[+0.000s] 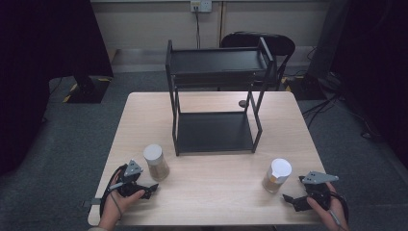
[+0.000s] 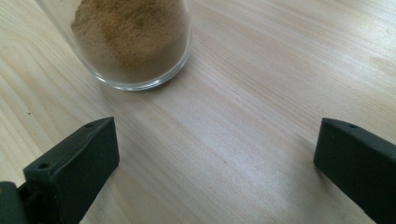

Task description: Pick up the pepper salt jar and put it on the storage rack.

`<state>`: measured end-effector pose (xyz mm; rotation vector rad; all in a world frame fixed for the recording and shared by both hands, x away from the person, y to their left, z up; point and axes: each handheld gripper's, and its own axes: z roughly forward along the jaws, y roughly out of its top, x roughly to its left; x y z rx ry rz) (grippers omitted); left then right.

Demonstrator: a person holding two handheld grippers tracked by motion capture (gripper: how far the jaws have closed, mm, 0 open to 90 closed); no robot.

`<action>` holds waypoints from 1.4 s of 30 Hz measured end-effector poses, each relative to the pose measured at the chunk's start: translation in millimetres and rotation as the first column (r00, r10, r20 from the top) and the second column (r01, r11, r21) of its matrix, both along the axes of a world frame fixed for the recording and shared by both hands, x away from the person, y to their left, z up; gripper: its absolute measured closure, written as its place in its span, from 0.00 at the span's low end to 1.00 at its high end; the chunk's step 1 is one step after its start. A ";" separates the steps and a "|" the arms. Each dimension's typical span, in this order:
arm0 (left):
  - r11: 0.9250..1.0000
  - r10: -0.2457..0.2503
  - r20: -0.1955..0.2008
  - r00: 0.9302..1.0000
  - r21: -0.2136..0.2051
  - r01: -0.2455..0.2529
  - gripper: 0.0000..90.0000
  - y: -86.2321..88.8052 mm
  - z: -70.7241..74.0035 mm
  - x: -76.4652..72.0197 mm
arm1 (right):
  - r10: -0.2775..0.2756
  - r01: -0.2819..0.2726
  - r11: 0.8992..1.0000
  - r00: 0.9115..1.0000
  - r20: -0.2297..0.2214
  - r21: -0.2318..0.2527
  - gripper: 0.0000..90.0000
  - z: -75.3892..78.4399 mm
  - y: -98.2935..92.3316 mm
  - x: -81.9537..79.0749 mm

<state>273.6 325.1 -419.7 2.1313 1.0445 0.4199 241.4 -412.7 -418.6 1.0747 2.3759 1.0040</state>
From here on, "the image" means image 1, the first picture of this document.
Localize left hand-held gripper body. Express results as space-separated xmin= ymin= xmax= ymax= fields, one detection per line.
xmin=108 ymin=159 xmax=150 ymax=198

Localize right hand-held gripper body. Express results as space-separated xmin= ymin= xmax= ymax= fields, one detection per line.
xmin=298 ymin=170 xmax=340 ymax=211

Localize clear jar with grey lid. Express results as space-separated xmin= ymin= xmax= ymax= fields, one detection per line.
xmin=142 ymin=143 xmax=170 ymax=182

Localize clear jar with white lid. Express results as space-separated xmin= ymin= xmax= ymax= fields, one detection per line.
xmin=261 ymin=157 xmax=293 ymax=194

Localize black metal two-tier rack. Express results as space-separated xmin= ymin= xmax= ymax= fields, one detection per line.
xmin=165 ymin=36 xmax=279 ymax=158

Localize person's right hand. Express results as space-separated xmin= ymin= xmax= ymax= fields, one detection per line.
xmin=306 ymin=182 xmax=350 ymax=231

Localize person's left hand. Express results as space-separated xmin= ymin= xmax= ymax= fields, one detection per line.
xmin=98 ymin=169 xmax=146 ymax=229

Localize black stand base with striped tape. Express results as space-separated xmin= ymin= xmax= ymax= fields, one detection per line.
xmin=63 ymin=74 xmax=113 ymax=105
xmin=282 ymin=74 xmax=327 ymax=101

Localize black curtain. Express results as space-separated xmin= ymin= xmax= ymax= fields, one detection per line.
xmin=330 ymin=0 xmax=408 ymax=160
xmin=0 ymin=0 xmax=115 ymax=176

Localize black chair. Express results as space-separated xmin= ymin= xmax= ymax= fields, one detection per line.
xmin=219 ymin=30 xmax=296 ymax=92

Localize grey upright stand panel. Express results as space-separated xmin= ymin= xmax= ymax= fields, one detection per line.
xmin=305 ymin=0 xmax=351 ymax=80

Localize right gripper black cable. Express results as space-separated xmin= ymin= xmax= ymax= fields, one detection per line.
xmin=328 ymin=190 xmax=350 ymax=231

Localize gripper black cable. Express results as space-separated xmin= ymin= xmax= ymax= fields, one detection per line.
xmin=328 ymin=190 xmax=350 ymax=231
xmin=99 ymin=164 xmax=129 ymax=222

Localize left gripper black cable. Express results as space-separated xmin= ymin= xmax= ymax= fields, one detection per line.
xmin=99 ymin=164 xmax=129 ymax=222

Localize grey bracket on table edge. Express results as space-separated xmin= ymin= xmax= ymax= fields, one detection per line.
xmin=79 ymin=197 xmax=103 ymax=209

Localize black floor cables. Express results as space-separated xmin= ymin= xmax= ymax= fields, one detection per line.
xmin=301 ymin=90 xmax=374 ymax=140

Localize black wall power cable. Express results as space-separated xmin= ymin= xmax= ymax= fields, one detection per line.
xmin=193 ymin=7 xmax=202 ymax=50

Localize white wall socket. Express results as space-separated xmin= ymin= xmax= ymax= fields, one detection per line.
xmin=190 ymin=0 xmax=214 ymax=13

